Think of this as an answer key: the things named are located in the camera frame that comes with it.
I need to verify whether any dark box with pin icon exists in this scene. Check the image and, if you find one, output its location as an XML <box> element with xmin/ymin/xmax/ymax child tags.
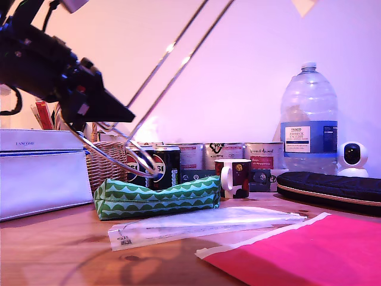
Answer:
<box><xmin>180</xmin><ymin>169</ymin><xmax>216</xmax><ymax>183</ymax></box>

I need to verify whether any pink padded envelope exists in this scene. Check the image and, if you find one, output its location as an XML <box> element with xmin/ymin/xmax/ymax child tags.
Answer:
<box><xmin>195</xmin><ymin>212</ymin><xmax>381</xmax><ymax>286</ymax></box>

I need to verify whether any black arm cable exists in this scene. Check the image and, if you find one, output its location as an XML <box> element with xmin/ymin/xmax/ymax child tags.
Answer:
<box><xmin>0</xmin><ymin>85</ymin><xmax>24</xmax><ymax>116</ymax></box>

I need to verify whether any white crumpled tissue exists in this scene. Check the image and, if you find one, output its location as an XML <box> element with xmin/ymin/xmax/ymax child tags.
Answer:
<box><xmin>135</xmin><ymin>116</ymin><xmax>168</xmax><ymax>144</ymax></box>

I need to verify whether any small white box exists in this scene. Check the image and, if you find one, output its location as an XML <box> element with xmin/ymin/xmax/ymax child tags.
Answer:
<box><xmin>269</xmin><ymin>168</ymin><xmax>289</xmax><ymax>191</ymax></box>

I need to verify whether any dark quilted zip case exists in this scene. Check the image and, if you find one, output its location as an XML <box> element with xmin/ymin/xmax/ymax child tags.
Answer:
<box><xmin>276</xmin><ymin>171</ymin><xmax>381</xmax><ymax>217</ymax></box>

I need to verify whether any silver pouch black logo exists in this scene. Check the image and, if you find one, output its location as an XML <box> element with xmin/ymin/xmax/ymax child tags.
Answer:
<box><xmin>203</xmin><ymin>142</ymin><xmax>243</xmax><ymax>171</ymax></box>

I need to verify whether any beige cardboard box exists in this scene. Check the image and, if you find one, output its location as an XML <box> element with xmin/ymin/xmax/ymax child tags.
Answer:
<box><xmin>98</xmin><ymin>130</ymin><xmax>129</xmax><ymax>143</ymax></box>

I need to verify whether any dark box round emblem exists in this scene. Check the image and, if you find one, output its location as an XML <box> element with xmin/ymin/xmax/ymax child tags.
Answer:
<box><xmin>249</xmin><ymin>169</ymin><xmax>271</xmax><ymax>192</ymax></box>

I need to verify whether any white paper towel roll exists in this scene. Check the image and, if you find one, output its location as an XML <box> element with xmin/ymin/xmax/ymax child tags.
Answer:
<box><xmin>291</xmin><ymin>0</ymin><xmax>319</xmax><ymax>18</ymax></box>

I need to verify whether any clear plastic mailing bag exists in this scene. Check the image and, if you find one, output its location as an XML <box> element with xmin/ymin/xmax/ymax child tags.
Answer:
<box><xmin>107</xmin><ymin>206</ymin><xmax>307</xmax><ymax>252</ymax></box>

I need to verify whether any small white round camera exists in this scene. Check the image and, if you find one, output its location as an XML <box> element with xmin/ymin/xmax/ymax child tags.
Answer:
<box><xmin>336</xmin><ymin>141</ymin><xmax>369</xmax><ymax>179</ymax></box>

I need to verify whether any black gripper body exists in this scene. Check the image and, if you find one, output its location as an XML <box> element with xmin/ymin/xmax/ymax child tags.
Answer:
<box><xmin>7</xmin><ymin>28</ymin><xmax>102</xmax><ymax>132</ymax></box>

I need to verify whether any large clear water bottle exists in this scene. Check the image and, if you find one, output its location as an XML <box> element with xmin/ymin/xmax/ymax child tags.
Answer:
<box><xmin>279</xmin><ymin>61</ymin><xmax>339</xmax><ymax>176</ymax></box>

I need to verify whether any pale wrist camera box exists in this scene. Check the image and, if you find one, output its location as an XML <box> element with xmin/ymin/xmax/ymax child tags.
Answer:
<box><xmin>11</xmin><ymin>0</ymin><xmax>90</xmax><ymax>29</ymax></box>

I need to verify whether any white Lancome cosmetic case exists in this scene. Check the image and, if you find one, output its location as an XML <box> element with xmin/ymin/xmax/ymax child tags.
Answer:
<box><xmin>0</xmin><ymin>128</ymin><xmax>93</xmax><ymax>222</ymax></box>

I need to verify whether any black Pepsi can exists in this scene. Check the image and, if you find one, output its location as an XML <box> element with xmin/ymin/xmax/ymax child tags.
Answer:
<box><xmin>126</xmin><ymin>147</ymin><xmax>155</xmax><ymax>188</ymax></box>
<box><xmin>151</xmin><ymin>145</ymin><xmax>181</xmax><ymax>191</ymax></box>

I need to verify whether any metallic paper towel stand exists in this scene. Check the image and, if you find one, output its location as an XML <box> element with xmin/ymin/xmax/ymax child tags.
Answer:
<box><xmin>61</xmin><ymin>0</ymin><xmax>238</xmax><ymax>179</ymax></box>

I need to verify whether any white and dark red mug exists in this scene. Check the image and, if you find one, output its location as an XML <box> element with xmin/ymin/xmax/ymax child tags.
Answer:
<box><xmin>213</xmin><ymin>158</ymin><xmax>251</xmax><ymax>200</ymax></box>

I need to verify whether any wicker basket with handle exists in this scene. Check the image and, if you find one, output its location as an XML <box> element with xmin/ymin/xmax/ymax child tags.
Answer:
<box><xmin>55</xmin><ymin>102</ymin><xmax>128</xmax><ymax>194</ymax></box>

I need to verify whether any green wave pattern pouch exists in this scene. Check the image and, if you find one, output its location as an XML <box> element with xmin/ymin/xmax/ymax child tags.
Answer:
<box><xmin>93</xmin><ymin>175</ymin><xmax>221</xmax><ymax>221</ymax></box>

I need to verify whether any red and white tube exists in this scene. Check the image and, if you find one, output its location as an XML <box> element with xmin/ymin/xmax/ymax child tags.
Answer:
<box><xmin>30</xmin><ymin>101</ymin><xmax>56</xmax><ymax>130</ymax></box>

